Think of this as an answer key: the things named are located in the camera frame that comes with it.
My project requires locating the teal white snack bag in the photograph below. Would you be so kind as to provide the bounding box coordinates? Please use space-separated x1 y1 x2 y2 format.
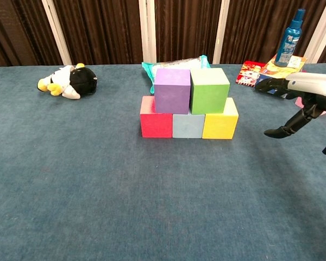
141 54 212 94

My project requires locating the green foam cube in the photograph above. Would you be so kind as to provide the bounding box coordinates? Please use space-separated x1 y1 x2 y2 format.
189 67 231 115

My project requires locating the pink foam cube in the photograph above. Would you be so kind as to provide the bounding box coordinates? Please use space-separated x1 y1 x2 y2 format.
294 96 326 116

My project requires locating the black white plush penguin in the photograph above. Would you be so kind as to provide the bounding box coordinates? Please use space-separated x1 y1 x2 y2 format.
37 63 98 100

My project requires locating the white screen frame post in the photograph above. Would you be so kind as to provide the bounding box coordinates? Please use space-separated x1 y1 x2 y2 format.
138 0 157 64
303 0 326 64
212 0 230 65
41 0 72 65

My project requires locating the blue spray bottle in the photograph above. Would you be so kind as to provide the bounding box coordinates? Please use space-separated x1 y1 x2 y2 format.
273 8 306 68

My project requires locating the red cartoon snack packet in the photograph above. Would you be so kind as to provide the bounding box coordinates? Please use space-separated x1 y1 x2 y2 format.
235 60 308 88

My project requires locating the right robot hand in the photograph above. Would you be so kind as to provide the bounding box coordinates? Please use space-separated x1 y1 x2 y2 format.
254 72 326 140

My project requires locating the red foam cube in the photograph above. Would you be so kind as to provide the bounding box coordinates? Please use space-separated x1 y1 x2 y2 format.
140 95 174 139

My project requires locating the purple foam cube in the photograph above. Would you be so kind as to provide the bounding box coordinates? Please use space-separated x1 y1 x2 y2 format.
154 68 191 115

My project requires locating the yellow blue snack box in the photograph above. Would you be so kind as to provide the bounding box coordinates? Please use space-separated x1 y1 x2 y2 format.
256 53 308 82

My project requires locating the yellow foam cube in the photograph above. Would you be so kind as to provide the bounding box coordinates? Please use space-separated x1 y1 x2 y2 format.
202 97 240 140

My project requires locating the light blue foam cube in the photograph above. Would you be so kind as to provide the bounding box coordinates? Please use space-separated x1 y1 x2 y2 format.
172 113 206 139

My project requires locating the teal felt table mat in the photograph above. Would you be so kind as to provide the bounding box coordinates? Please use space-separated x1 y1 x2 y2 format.
0 64 326 261

